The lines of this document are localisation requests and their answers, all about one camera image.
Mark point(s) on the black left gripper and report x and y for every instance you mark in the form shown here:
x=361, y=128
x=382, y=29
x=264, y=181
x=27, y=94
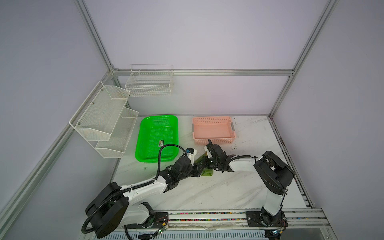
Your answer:
x=197, y=167

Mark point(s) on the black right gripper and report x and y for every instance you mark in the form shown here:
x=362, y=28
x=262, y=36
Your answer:
x=205, y=162

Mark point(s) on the green paper napkin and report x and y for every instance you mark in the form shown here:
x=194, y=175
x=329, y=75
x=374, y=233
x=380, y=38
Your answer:
x=208, y=172

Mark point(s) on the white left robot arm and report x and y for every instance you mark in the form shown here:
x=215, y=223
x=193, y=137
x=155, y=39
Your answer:
x=118, y=206

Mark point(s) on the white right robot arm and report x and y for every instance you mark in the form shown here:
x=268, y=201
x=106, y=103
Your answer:
x=276, y=175

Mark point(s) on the pink perforated plastic basket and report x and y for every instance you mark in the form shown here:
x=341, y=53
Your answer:
x=219, y=129

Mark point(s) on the bright green plastic basket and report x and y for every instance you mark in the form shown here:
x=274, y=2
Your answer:
x=152, y=130

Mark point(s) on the white mesh two-tier shelf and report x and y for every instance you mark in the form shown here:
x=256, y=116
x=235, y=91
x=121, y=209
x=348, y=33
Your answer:
x=105, y=121

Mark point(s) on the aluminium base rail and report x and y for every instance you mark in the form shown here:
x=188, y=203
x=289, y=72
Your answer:
x=221, y=219

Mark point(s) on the white wire basket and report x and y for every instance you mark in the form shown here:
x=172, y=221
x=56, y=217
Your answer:
x=150, y=80

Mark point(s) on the aluminium frame post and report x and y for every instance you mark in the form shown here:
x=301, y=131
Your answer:
x=319, y=26

